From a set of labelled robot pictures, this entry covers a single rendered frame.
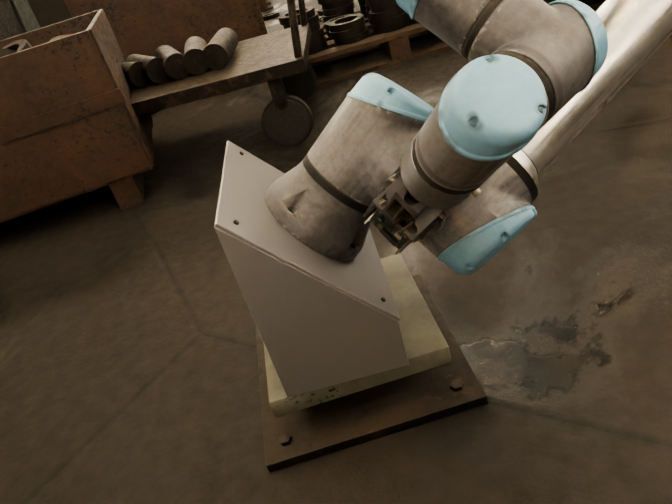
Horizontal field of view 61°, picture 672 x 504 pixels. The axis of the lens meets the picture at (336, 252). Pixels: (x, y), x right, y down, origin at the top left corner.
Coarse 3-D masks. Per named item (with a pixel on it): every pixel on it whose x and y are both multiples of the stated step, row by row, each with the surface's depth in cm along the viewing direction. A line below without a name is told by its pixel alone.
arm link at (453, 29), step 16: (400, 0) 63; (416, 0) 61; (432, 0) 60; (448, 0) 59; (464, 0) 58; (480, 0) 58; (496, 0) 57; (416, 16) 63; (432, 16) 61; (448, 16) 60; (464, 16) 59; (480, 16) 58; (432, 32) 64; (448, 32) 61; (464, 32) 59; (464, 48) 61
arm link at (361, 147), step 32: (352, 96) 86; (384, 96) 82; (416, 96) 93; (352, 128) 85; (384, 128) 83; (416, 128) 83; (320, 160) 88; (352, 160) 86; (384, 160) 83; (352, 192) 88
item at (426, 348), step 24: (384, 264) 121; (408, 288) 112; (408, 312) 106; (408, 336) 101; (432, 336) 99; (408, 360) 96; (432, 360) 97; (336, 384) 96; (360, 384) 97; (288, 408) 97
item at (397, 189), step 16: (400, 176) 73; (384, 192) 71; (400, 192) 65; (368, 208) 73; (384, 208) 70; (400, 208) 71; (416, 208) 65; (432, 208) 72; (448, 208) 74; (384, 224) 73; (400, 224) 70; (416, 224) 71; (400, 240) 73
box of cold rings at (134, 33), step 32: (64, 0) 311; (96, 0) 313; (128, 0) 317; (160, 0) 320; (192, 0) 324; (224, 0) 328; (256, 0) 333; (128, 32) 325; (160, 32) 328; (192, 32) 332; (256, 32) 340
